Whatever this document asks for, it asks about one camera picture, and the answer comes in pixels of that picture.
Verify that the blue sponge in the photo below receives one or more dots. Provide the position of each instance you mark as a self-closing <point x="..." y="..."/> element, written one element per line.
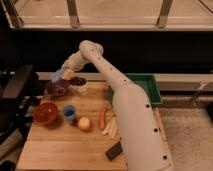
<point x="57" y="75"/>

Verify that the red bowl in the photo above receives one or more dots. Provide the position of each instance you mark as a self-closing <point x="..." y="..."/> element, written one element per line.
<point x="45" y="113"/>

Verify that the purple bowl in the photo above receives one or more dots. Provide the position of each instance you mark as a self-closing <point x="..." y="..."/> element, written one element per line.
<point x="57" y="89"/>

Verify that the orange carrot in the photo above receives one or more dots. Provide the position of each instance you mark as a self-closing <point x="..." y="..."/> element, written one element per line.
<point x="102" y="123"/>

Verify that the yellow apple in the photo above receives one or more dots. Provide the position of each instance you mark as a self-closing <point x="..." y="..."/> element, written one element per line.
<point x="84" y="124"/>

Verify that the black equipment stand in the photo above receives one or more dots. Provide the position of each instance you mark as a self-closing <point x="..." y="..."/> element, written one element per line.
<point x="17" y="97"/>

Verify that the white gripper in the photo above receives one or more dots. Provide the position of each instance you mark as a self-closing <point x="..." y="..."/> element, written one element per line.
<point x="75" y="62"/>

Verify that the blue cup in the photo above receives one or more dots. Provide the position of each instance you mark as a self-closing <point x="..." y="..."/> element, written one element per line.
<point x="69" y="113"/>

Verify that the grey cleaver with black handle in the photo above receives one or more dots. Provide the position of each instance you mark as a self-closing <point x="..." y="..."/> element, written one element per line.
<point x="114" y="151"/>

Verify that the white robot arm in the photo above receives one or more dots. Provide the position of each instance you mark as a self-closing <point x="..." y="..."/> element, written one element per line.
<point x="141" y="139"/>

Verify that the green plastic tray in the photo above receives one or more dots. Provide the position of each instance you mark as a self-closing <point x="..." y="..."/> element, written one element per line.
<point x="150" y="86"/>

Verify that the white cup with dark contents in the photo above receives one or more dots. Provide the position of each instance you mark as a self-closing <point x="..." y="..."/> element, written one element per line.
<point x="78" y="84"/>

